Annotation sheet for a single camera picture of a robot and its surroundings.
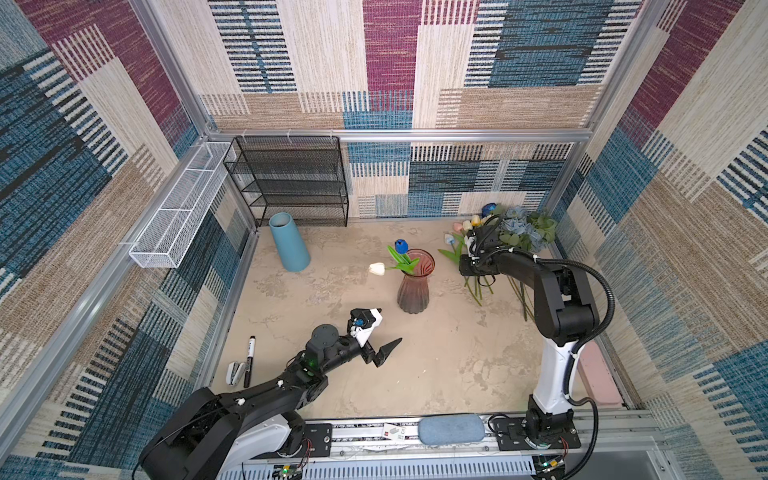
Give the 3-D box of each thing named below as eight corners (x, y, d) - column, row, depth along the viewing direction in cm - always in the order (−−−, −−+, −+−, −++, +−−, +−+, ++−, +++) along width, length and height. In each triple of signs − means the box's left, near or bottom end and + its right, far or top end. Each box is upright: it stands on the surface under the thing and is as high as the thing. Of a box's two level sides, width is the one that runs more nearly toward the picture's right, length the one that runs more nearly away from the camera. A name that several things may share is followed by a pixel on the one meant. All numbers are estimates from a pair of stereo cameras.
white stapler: (228, 386, 85) (222, 382, 82) (235, 366, 89) (229, 361, 85) (242, 386, 85) (237, 382, 82) (248, 366, 89) (243, 361, 85)
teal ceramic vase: (284, 273, 108) (265, 232, 91) (289, 254, 113) (271, 212, 97) (307, 272, 108) (292, 231, 91) (311, 254, 113) (297, 212, 96)
